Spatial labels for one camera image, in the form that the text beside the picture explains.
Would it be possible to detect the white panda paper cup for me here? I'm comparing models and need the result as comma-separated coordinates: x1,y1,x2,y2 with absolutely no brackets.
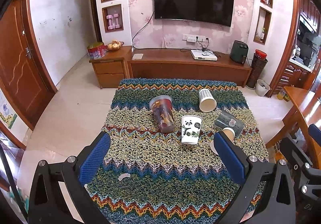
181,115,202,145

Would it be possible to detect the brown sleeved paper cup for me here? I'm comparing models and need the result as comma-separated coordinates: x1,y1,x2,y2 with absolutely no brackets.
210,127,235,156

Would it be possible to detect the dark transparent plastic cup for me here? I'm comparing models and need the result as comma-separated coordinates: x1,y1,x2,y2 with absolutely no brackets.
214,110,245,137

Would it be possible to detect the white dotted paper cup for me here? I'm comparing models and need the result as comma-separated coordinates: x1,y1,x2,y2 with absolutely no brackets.
199,89,217,113

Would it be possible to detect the dark red printed plastic cup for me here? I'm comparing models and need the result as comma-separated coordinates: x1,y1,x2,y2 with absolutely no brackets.
149,95,176,133

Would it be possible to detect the wooden dining table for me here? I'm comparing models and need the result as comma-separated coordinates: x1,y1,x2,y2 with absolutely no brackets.
265,87,320,169

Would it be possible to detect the small white plastic piece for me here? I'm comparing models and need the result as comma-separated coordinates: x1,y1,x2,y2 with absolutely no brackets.
118,173,131,181

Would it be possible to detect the yellow oil bottle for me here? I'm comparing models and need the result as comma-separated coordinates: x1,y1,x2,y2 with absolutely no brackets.
277,89,286,100

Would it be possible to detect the white waste bin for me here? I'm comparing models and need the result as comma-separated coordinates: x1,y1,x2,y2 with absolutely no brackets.
255,79,270,97

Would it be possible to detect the colourful knitted table cloth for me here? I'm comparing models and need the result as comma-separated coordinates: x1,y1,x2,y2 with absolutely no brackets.
85,78,268,223

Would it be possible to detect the dark woven tall stand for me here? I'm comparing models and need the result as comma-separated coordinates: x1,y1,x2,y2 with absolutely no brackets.
246,53,268,89

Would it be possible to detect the red lidded container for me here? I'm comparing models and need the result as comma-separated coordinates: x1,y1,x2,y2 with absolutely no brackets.
255,49,267,60

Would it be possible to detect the wooden drawer side cabinet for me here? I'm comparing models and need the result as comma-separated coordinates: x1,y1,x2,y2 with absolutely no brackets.
89,46,132,89

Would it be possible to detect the brown wooden door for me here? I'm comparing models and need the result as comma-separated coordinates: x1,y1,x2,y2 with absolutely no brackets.
1,0,57,129

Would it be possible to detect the white set-top box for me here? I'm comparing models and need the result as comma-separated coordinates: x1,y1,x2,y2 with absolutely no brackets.
190,50,218,61

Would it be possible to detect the dark green air fryer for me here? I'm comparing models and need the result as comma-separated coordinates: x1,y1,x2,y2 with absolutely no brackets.
230,40,249,65

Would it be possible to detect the red printed tin box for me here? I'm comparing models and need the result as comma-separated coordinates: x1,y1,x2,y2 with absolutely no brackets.
87,42,107,59

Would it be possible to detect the long wooden TV cabinet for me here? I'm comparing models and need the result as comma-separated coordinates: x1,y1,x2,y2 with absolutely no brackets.
128,48,251,87

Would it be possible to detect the white paper on cabinet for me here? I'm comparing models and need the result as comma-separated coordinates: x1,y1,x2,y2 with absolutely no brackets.
132,53,144,60

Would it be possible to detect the fruit basket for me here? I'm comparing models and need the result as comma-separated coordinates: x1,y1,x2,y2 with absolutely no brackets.
107,40,124,51

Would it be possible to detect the pink dumbbell pair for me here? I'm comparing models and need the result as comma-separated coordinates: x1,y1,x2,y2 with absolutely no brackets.
106,13,121,30

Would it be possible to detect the white wall power strip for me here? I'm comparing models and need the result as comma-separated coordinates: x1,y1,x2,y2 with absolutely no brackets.
182,34,208,43

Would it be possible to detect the black TV power cable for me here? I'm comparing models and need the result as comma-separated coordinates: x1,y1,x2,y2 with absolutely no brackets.
132,11,155,50

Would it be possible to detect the black wall television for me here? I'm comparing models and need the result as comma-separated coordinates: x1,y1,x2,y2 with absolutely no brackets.
154,0,234,27

